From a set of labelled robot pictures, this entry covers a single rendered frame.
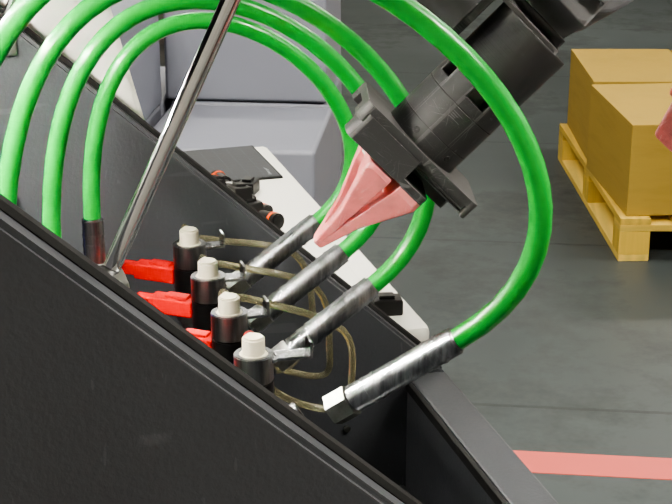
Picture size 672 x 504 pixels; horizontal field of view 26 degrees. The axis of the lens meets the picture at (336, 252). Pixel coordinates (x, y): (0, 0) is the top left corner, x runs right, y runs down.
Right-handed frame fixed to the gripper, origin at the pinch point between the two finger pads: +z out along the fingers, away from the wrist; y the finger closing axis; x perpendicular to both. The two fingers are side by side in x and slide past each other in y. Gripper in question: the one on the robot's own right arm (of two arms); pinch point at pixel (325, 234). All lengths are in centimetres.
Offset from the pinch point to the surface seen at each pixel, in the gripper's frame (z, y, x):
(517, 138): -14.9, -0.4, 13.6
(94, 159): 13.0, 12.9, -19.6
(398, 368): 0.2, -6.3, 12.3
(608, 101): -14, -122, -356
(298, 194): 17, -15, -83
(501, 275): 43, -125, -313
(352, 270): 13, -19, -56
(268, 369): 9.3, -3.7, 1.9
